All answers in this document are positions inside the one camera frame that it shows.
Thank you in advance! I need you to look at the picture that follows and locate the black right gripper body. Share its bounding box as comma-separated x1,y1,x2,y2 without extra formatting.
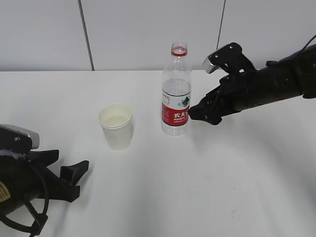
206,71,257,117

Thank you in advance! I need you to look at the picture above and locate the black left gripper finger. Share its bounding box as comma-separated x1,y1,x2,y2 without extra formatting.
60,160,89,187
26,150,59,167

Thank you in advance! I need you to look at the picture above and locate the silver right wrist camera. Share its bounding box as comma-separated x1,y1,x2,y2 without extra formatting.
202,42,256,76

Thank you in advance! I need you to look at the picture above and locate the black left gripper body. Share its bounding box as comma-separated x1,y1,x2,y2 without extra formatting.
0,155,80,202

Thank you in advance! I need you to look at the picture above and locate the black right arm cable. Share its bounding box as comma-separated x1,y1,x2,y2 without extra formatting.
266,34,316,67

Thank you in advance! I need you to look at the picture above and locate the clear water bottle red label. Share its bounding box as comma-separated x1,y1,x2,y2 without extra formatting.
161,41,192,136

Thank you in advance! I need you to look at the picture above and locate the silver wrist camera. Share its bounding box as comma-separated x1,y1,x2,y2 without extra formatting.
0,124,40,154
202,42,256,76

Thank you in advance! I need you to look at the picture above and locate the white paper cup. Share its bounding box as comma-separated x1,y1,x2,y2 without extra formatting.
98,103,132,151

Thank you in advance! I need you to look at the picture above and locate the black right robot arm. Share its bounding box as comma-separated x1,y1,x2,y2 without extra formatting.
188,42,316,125

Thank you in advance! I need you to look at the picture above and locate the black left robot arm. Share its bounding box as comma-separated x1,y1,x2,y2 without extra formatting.
0,150,89,215

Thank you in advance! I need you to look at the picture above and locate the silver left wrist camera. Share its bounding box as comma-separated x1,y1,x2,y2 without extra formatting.
0,124,40,154

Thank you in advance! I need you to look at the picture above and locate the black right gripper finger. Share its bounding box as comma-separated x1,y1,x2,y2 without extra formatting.
188,95,222,125

